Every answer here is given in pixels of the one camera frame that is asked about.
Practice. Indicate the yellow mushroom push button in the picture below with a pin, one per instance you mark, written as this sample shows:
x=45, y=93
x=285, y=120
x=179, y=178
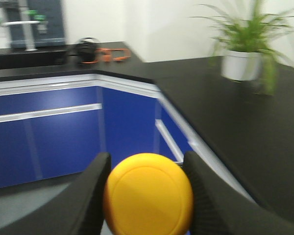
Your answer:
x=148, y=194

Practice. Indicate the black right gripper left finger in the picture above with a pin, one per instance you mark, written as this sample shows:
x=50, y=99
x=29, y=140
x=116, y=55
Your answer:
x=77, y=210

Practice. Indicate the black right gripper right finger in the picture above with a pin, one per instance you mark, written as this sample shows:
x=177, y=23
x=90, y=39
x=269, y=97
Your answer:
x=220, y=210

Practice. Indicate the green potted plant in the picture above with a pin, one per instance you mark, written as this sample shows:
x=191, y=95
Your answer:
x=243, y=39

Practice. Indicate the black and orange headset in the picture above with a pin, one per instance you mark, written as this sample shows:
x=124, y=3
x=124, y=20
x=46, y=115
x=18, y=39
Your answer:
x=89, y=51

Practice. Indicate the blue lab cabinet row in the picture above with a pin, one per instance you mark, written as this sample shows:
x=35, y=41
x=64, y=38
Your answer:
x=54, y=126

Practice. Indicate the lab sink faucet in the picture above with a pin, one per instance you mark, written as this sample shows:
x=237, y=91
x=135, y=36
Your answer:
x=28, y=17

